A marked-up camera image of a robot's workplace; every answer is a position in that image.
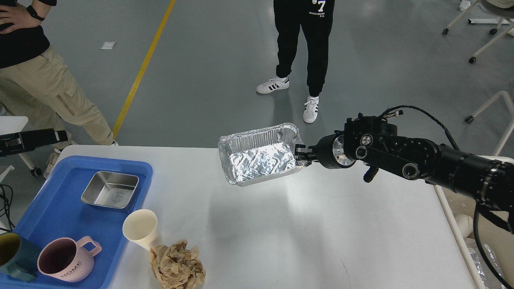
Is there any blue plastic tray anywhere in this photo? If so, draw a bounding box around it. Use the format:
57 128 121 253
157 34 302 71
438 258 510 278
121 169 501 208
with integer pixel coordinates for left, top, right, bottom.
0 156 153 289

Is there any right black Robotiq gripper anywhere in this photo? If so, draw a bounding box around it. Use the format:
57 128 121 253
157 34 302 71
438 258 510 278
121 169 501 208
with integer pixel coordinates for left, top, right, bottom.
294 134 355 169

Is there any person in black joggers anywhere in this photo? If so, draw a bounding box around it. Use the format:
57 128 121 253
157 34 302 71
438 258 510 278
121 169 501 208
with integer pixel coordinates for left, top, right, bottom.
256 0 336 124

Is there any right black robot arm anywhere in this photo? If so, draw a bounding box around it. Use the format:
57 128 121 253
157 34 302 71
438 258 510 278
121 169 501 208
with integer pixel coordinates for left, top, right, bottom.
294 106 514 289

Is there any foil tray inside bin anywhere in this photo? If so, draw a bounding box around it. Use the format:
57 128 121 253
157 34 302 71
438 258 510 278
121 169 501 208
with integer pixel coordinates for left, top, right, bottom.
468 241 508 289

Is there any beige plastic bin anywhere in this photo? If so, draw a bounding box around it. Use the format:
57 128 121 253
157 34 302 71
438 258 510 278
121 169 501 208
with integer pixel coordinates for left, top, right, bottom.
434 155 514 289

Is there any crumpled brown paper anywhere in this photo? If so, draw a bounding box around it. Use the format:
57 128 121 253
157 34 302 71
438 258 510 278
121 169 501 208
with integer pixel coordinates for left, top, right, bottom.
149 239 206 289

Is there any square metal tin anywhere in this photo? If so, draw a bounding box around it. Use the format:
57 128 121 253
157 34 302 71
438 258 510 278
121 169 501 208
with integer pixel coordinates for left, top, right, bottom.
81 171 139 212

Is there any pink HOME mug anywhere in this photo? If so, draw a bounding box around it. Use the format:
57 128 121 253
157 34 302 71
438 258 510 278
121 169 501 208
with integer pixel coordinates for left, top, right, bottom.
37 236 102 283

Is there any person in khaki trousers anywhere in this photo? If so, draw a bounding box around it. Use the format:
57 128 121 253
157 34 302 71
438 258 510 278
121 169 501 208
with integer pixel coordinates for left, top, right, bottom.
0 0 119 179

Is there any white side table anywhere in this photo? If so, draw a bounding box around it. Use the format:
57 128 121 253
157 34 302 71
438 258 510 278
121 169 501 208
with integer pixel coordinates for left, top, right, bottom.
0 116 42 176

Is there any cream paper cup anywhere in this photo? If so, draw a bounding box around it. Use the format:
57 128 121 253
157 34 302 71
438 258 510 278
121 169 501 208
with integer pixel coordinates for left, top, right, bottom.
122 209 162 250

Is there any chair base with castors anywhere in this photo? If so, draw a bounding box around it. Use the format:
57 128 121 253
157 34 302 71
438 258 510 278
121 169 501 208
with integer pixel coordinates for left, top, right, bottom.
442 0 514 65
465 91 514 156

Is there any aluminium foil tray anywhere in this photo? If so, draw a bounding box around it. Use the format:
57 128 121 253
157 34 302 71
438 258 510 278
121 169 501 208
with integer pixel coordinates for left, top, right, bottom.
218 122 307 187

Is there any teal mug in tray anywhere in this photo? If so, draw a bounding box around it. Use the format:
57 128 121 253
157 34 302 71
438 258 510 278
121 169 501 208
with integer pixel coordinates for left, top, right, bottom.
0 232 42 282

